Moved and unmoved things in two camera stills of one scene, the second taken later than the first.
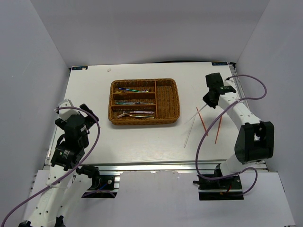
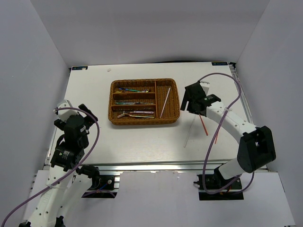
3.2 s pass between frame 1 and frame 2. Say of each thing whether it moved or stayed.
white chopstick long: stayed
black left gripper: stayed
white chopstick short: moved
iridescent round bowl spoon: stayed
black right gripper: moved
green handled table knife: stayed
